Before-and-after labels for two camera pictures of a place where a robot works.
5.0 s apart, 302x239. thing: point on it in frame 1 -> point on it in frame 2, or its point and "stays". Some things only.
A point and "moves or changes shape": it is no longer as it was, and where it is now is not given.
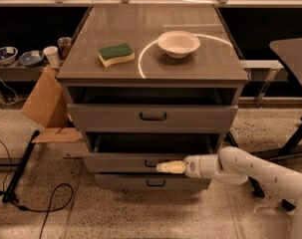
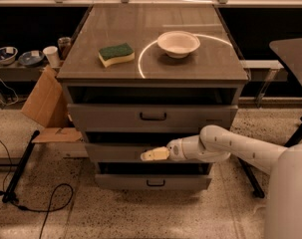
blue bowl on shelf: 32,58 stays
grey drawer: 152,118 stays
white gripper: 194,166 -> 174,149
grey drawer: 141,152 moves or changes shape
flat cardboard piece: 59,134 stays
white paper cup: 53,56 stays
